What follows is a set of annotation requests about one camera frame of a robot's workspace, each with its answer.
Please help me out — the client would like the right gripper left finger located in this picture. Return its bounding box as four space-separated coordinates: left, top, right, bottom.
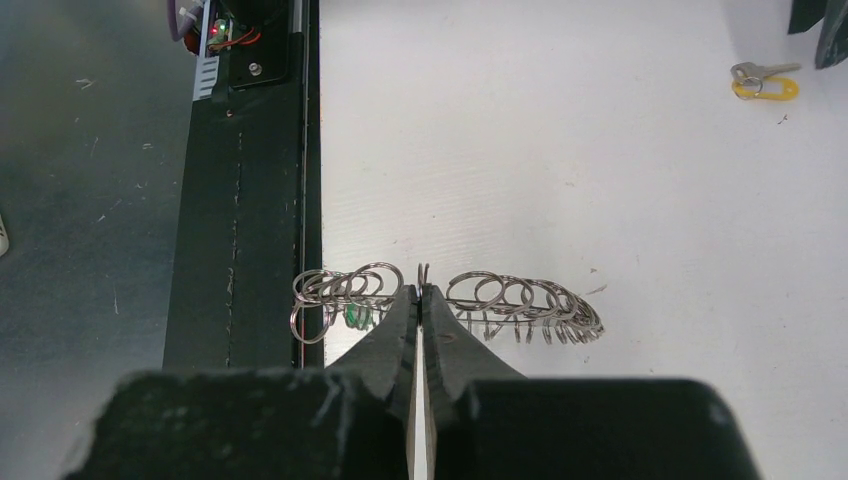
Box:
69 286 417 479

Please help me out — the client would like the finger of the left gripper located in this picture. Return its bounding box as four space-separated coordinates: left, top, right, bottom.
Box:
814 0 847 70
787 0 825 35

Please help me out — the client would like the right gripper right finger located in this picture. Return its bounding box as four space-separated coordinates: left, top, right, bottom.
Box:
421 285 759 479

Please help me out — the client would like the key with yellow tag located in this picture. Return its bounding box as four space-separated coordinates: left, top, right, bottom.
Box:
730 62 802 101

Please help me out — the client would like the metal disc with key rings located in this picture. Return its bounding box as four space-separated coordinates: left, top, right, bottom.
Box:
288 262 605 345

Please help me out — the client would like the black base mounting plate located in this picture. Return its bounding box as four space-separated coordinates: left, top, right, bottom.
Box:
162 1 324 372

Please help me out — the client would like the left white slotted cable duct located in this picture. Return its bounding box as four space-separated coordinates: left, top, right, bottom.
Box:
193 0 219 102

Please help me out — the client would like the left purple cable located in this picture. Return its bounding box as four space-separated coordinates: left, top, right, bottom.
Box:
165 0 200 44

